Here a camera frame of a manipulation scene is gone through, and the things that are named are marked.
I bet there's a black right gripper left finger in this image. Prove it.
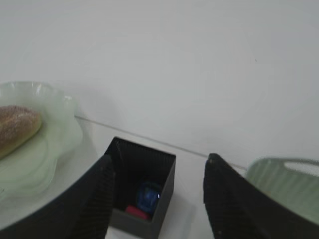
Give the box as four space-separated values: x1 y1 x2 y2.
0 155 115 239

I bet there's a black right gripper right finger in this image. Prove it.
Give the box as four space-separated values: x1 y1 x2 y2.
203 153 319 239

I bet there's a pink pencil sharpener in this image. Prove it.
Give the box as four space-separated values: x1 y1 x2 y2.
125 205 151 221

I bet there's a blue pencil sharpener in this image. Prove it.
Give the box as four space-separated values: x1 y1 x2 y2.
136 181 162 215

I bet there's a sugared bread roll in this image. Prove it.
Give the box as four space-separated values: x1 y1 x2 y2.
0 105 42 159

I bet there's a green plastic woven basket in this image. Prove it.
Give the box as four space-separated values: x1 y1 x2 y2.
245 157 319 224

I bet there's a black mesh pen holder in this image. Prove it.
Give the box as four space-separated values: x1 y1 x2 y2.
105 137 176 239

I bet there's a green wavy glass plate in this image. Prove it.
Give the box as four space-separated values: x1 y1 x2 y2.
0 81 83 200

